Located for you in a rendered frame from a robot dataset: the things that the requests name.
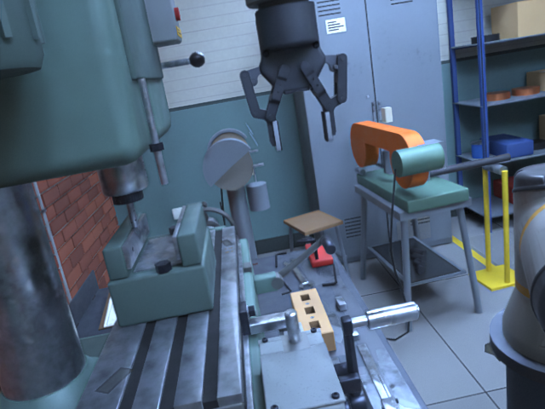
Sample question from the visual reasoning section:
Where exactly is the silver trip plunger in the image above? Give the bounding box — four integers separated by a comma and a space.
284, 309, 301, 344

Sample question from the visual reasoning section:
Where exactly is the grey metal stand table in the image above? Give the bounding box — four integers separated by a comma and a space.
354, 182, 484, 315

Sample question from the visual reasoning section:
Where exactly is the teal milling machine body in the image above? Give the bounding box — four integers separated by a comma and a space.
0, 0, 427, 409

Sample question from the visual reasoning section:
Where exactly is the silver table crank handle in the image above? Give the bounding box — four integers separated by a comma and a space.
364, 301, 421, 332

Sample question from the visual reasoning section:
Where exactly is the grey steel column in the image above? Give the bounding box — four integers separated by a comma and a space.
290, 90, 321, 215

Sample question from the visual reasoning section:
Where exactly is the tan wooden rack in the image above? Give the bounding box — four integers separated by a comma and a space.
290, 287, 336, 354

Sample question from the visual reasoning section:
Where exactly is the wooden framed board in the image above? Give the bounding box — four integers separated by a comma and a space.
98, 292, 119, 331

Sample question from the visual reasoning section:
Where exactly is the large cardboard box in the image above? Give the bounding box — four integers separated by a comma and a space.
490, 0, 545, 40

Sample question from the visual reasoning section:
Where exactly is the grey pedestal disc sander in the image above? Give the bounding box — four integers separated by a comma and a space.
201, 127, 273, 256

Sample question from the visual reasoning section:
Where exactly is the wooden top stool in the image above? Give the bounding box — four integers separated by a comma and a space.
283, 209, 347, 274

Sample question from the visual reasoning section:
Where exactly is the dark steel bar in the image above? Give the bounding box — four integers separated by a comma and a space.
429, 153, 513, 176

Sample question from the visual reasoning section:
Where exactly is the red tool box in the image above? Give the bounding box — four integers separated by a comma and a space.
307, 250, 336, 269

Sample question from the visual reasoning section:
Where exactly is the black hex key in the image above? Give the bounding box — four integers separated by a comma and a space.
320, 258, 340, 289

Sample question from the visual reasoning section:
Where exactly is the white paper label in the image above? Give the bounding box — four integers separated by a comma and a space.
324, 17, 347, 37

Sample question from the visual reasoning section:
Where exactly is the small cardboard box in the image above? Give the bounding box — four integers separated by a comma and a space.
525, 69, 545, 94

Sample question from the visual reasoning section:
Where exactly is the blue shelf unit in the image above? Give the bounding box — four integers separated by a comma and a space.
444, 0, 545, 233

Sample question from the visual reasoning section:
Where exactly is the grey control box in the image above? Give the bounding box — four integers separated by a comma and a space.
143, 0, 185, 48

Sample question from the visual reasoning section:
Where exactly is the orange and teal bandsaw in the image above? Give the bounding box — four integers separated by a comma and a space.
350, 120, 472, 215

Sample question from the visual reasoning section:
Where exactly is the grey metal locker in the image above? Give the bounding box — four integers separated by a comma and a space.
310, 0, 453, 264

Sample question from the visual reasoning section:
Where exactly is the black feed lever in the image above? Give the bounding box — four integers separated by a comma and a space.
339, 315, 359, 372

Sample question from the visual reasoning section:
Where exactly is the black table stop dog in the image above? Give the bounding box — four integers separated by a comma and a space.
238, 297, 257, 330

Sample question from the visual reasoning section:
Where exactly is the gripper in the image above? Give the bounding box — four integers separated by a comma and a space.
239, 5, 348, 153

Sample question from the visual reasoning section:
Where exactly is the yellow roller stand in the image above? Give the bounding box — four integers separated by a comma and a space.
474, 164, 517, 291

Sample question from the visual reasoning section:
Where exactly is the white roller shutter door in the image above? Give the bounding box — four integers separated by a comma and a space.
159, 0, 267, 111

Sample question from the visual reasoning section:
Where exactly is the grey handled teal lever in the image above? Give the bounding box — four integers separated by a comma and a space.
254, 237, 325, 295

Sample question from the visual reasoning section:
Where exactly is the black ball quill lever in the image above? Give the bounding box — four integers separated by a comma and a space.
161, 51, 206, 70

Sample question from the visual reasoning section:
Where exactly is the blue box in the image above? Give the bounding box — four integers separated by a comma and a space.
488, 133, 536, 158

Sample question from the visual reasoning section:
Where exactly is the teal machine vise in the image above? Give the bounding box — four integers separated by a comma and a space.
101, 201, 219, 328

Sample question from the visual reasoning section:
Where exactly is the steel depth stop rod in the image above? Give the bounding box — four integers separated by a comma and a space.
139, 78, 170, 187

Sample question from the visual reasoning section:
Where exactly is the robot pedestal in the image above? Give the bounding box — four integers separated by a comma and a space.
485, 340, 545, 409

